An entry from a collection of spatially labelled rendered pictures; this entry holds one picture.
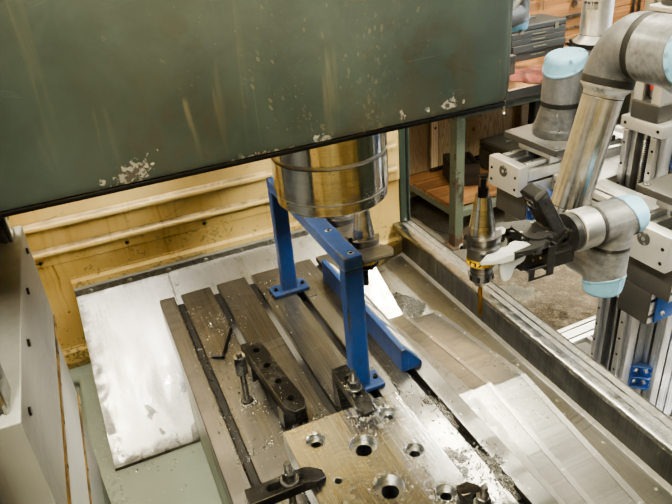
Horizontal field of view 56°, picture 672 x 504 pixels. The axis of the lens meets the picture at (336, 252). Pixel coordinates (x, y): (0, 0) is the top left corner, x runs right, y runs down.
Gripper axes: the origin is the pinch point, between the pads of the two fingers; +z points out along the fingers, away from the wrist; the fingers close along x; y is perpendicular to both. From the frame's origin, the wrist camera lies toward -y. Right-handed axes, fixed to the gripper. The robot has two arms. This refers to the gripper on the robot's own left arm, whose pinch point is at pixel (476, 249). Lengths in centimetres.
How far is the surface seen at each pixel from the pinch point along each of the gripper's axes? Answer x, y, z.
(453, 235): 196, 121, -124
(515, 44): 234, 30, -188
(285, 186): -2.4, -19.9, 32.3
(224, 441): 18, 39, 45
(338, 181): -7.5, -21.1, 26.8
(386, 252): 18.5, 7.5, 7.4
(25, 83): -12, -40, 59
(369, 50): -12.2, -37.7, 24.0
